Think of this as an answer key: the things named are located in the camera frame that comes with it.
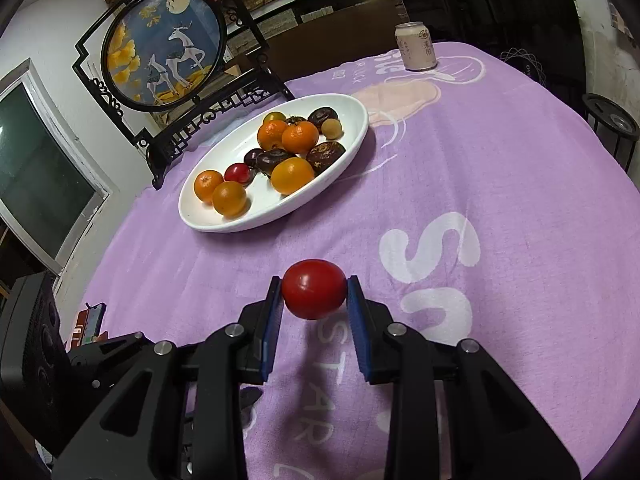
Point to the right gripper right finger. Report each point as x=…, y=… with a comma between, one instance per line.
x=494, y=431

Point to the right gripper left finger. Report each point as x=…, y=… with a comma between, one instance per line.
x=176, y=413

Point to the red cherry tomato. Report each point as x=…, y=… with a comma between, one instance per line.
x=240, y=173
x=313, y=288

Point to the yellow orange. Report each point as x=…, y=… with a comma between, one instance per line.
x=229, y=199

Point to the red cherry tomato back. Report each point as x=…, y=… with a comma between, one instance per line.
x=240, y=173

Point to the yellow-orange kumquat front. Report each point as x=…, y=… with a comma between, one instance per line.
x=291, y=175

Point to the dark cherry with stem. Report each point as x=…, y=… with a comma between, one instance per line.
x=250, y=158

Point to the water chestnut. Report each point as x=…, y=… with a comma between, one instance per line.
x=320, y=115
x=323, y=155
x=269, y=160
x=294, y=120

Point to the longan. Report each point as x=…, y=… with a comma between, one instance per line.
x=332, y=129

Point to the large mandarin orange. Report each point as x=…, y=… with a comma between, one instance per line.
x=205, y=185

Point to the smartphone on table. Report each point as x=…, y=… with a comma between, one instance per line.
x=88, y=326

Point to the white oval plate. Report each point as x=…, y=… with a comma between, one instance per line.
x=264, y=203

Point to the window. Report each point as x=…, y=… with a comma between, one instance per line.
x=50, y=188

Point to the purple printed tablecloth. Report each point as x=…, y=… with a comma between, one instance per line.
x=478, y=206

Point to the deer painting screen stand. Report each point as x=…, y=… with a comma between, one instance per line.
x=160, y=70

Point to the black round stool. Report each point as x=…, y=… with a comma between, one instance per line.
x=614, y=127

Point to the brown wooden board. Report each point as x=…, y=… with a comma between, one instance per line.
x=343, y=36

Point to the pink beverage can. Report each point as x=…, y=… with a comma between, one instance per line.
x=415, y=46

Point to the black chair back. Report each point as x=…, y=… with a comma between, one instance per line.
x=540, y=38

